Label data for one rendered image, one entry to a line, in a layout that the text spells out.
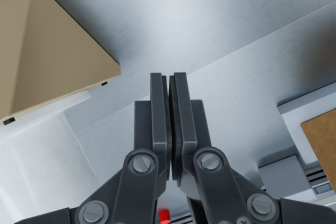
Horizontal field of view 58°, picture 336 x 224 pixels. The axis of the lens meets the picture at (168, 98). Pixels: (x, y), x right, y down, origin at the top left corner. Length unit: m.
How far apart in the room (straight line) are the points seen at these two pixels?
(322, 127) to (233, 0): 0.34
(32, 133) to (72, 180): 0.06
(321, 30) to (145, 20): 0.25
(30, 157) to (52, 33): 0.12
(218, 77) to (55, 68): 0.26
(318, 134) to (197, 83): 0.26
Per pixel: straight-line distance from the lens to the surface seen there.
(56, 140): 0.32
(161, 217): 0.98
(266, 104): 0.57
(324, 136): 0.62
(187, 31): 0.39
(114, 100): 0.47
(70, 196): 0.32
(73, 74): 0.30
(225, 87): 0.49
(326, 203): 1.03
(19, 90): 0.24
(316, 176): 0.96
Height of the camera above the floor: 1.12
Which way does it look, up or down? 37 degrees down
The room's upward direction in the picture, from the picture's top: 168 degrees clockwise
